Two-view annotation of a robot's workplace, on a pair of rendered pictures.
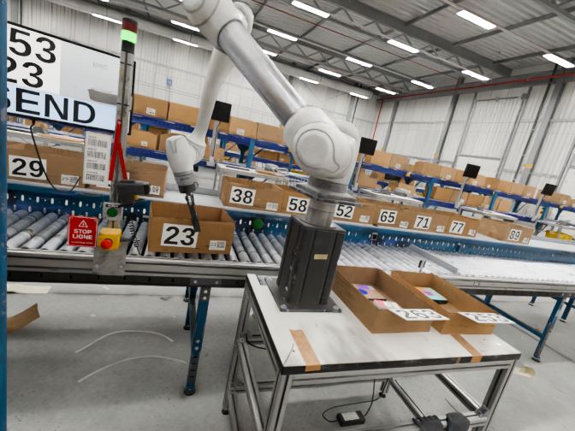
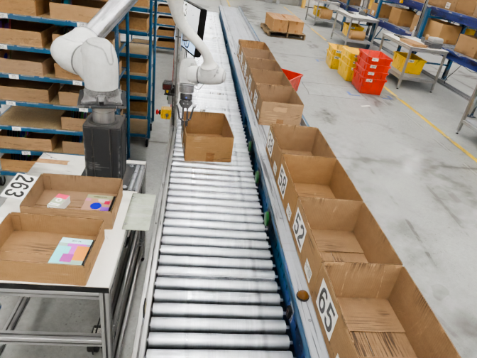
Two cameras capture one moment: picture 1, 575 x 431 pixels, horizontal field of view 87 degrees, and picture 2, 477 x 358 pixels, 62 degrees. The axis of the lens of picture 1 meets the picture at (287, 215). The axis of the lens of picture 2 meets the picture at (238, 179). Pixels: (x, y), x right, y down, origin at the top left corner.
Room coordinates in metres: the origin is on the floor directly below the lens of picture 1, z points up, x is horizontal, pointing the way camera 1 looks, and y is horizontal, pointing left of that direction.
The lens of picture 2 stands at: (2.26, -1.74, 1.91)
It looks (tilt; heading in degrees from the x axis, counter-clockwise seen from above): 30 degrees down; 103
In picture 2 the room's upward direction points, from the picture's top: 9 degrees clockwise
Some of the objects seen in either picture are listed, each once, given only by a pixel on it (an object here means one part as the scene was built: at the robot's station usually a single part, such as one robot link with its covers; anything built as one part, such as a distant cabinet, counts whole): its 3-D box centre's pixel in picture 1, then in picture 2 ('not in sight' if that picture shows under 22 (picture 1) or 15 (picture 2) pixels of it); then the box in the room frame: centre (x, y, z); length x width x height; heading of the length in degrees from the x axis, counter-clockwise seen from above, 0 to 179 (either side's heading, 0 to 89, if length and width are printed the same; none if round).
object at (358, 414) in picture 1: (351, 418); (96, 338); (1.36, -0.56, 0.02); 0.15 x 0.06 x 0.03; 110
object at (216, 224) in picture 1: (190, 227); (205, 136); (1.50, 0.49, 0.83); 0.39 x 0.29 x 0.17; 117
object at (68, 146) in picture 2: not in sight; (93, 140); (0.44, 0.80, 0.39); 0.40 x 0.30 x 0.10; 22
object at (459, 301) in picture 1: (437, 299); (45, 246); (1.32, -0.77, 0.80); 0.38 x 0.28 x 0.10; 19
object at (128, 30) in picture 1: (129, 32); not in sight; (1.18, 0.70, 1.62); 0.05 x 0.05 x 0.06
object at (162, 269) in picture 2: (360, 256); (216, 273); (1.96, -0.55, 0.72); 0.52 x 0.05 x 0.05; 21
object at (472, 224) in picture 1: (449, 222); not in sight; (2.84, -1.52, 0.96); 0.39 x 0.29 x 0.17; 112
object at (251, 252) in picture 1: (249, 248); (212, 178); (1.68, 0.18, 0.72); 0.52 x 0.05 x 0.05; 21
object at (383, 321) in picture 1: (376, 295); (75, 199); (1.22, -0.45, 0.80); 0.38 x 0.28 x 0.10; 22
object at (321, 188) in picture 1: (330, 187); (101, 93); (1.18, -0.14, 1.22); 0.22 x 0.18 x 0.06; 122
